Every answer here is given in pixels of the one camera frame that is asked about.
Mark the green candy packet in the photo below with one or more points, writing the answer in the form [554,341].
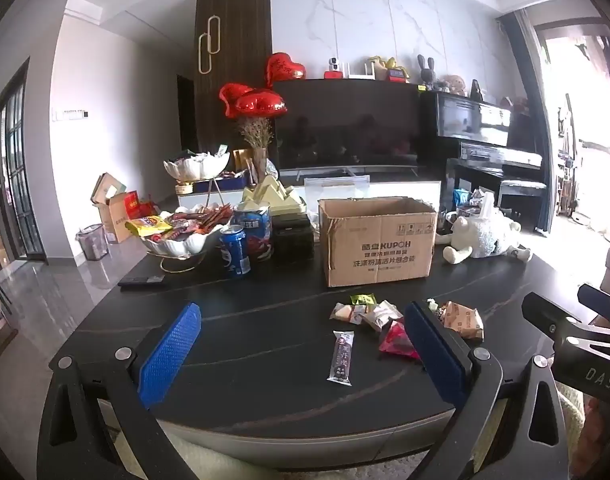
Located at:
[363,300]

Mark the blue snack canister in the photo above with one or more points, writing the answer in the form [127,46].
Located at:
[255,232]

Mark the white security camera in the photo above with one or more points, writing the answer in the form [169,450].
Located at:
[332,67]

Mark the blue soda can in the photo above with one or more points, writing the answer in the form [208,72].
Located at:
[235,252]

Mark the red gift box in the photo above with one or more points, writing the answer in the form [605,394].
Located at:
[137,205]

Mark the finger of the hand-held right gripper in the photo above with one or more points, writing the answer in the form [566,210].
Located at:
[602,300]
[547,312]

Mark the small cardboard box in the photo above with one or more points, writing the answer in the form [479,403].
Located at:
[112,215]

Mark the gold loop wall lamp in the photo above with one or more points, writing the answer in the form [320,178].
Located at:
[214,35]

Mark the small woven basket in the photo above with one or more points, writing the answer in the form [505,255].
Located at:
[184,188]

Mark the black box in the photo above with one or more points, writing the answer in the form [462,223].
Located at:
[294,239]

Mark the white gold candy packet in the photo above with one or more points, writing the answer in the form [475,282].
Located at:
[382,315]

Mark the dried flower bouquet in vase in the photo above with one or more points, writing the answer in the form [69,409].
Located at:
[257,140]

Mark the black metronome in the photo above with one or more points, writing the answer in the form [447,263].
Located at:
[476,91]

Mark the light green candy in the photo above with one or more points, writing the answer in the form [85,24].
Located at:
[431,304]

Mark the black piano bench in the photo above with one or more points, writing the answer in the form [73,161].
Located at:
[522,187]

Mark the black upright piano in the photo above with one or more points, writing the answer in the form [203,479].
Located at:
[480,140]

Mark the brown teddy bear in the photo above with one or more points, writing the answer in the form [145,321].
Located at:
[455,85]

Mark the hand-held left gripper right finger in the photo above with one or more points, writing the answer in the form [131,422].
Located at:
[435,355]

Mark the white router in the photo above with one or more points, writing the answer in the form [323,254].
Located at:
[361,72]

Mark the red snack packet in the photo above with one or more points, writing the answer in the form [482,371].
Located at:
[396,344]

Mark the assorted snack pile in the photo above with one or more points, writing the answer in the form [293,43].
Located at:
[190,222]

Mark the black remote control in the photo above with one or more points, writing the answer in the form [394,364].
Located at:
[140,282]

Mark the blue curtain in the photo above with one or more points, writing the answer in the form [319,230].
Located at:
[527,60]

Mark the blue snack bag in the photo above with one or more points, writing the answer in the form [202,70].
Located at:
[462,196]

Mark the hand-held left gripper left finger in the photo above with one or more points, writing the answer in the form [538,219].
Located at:
[170,355]

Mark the grey waste bin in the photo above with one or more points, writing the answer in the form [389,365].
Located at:
[91,242]

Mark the white two-tier shell bowl stand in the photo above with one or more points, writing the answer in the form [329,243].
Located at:
[185,245]

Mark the grey plush bunny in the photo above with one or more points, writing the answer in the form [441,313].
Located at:
[427,72]

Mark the white wall switch panel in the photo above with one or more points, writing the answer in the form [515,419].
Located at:
[71,115]

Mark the dark long snack packet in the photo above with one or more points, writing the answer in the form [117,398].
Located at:
[341,357]

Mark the gold ornament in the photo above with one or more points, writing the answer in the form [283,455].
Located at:
[392,67]

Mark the gold mountain-shaped box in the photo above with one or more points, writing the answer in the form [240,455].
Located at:
[272,197]

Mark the white plush sheep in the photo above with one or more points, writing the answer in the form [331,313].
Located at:
[490,232]

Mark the brown snack packet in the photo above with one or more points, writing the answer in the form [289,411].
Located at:
[462,321]

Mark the black television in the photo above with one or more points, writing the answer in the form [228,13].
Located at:
[345,125]

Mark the blue snack tray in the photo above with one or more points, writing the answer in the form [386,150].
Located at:
[225,180]

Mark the black framed glass door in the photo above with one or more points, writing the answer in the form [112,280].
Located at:
[15,170]

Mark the white television cabinet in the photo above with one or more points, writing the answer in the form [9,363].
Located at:
[410,187]

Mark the red heart balloon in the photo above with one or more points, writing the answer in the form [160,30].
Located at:
[285,67]
[230,97]
[260,104]

